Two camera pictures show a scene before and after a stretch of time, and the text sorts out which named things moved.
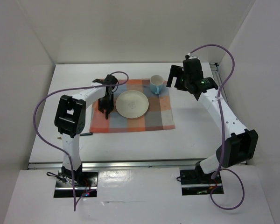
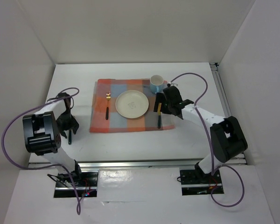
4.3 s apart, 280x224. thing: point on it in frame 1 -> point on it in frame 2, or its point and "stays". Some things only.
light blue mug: x=156 y=82 stays
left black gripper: x=108 y=106 -> x=73 y=125
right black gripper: x=176 y=71 -> x=161 y=97
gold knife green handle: x=82 y=134 -> x=159 y=115
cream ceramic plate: x=132 y=104 stays
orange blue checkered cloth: x=158 y=116 stays
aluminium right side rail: x=216 y=69 stays
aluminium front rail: x=59 y=165 stays
